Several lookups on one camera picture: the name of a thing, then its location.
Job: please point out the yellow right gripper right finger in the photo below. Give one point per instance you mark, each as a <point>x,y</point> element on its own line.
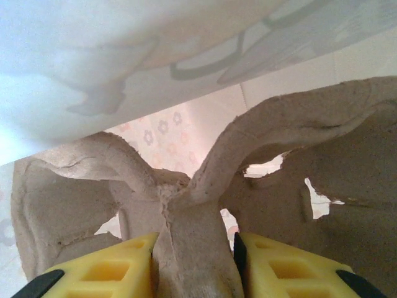
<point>294,264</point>

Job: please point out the white printed paper bag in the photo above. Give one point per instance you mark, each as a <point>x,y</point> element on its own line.
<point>124,46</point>

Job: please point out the brown pulp cup carrier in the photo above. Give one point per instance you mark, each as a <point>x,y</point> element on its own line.
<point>279,130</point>

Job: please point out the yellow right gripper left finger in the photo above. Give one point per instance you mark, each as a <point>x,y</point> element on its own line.
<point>102,267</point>

